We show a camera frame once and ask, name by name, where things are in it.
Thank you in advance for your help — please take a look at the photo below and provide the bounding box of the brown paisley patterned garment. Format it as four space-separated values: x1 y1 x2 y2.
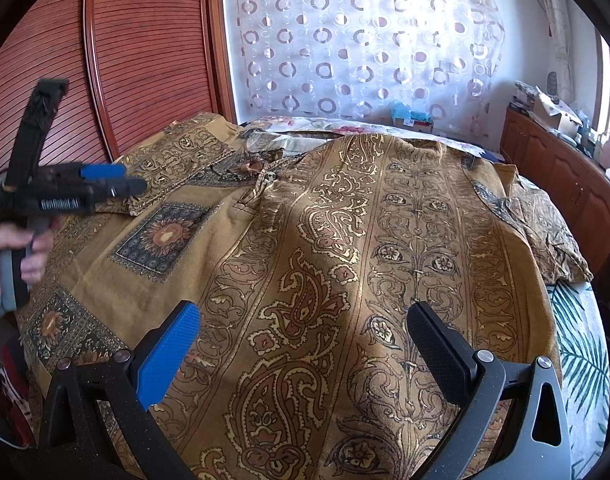
17 116 592 479

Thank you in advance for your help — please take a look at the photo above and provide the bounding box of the open cardboard box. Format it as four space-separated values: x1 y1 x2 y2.
533 87 582 138

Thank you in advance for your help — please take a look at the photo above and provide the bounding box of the pink vase on cabinet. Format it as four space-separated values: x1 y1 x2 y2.
597 132 610 170

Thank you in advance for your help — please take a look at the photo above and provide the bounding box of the red-brown slatted wooden headboard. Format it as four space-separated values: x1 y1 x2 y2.
0 0 235 171

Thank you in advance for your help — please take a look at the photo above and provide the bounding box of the brown wooden side cabinet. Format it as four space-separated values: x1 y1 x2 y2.
499 107 610 275

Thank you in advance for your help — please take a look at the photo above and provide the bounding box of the blue packet on box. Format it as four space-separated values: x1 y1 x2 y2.
390 101 434 133

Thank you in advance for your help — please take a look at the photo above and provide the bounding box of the floral leaf-patterned bed cover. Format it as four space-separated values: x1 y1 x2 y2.
243 116 610 479

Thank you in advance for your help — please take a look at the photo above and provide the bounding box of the white circle-patterned lace curtain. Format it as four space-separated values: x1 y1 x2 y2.
225 0 505 139

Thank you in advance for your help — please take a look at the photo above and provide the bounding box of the person's left hand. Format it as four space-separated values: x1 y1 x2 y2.
0 217 63 290

